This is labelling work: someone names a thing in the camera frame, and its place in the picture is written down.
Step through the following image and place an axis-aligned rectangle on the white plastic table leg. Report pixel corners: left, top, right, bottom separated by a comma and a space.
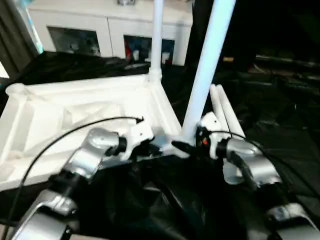
209, 84, 245, 186
180, 0, 237, 146
149, 0, 165, 85
215, 84, 246, 140

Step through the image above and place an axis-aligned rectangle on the white plastic table top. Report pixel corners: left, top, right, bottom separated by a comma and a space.
0, 73, 191, 194

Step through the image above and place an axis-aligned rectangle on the black plastic mat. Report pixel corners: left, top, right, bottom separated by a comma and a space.
0, 51, 320, 240

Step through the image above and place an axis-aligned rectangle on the black flat monitor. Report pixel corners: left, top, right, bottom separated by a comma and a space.
254, 54, 320, 69

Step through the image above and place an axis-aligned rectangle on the white glass-door cabinet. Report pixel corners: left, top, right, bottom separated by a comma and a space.
27, 0, 195, 67

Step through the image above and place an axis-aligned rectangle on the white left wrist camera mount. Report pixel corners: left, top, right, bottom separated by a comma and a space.
123, 121, 155, 161

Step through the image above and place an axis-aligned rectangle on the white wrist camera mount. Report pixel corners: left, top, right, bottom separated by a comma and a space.
198, 111, 231, 160
123, 121, 155, 161

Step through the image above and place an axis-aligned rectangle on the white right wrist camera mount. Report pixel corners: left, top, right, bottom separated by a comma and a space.
198, 111, 231, 160

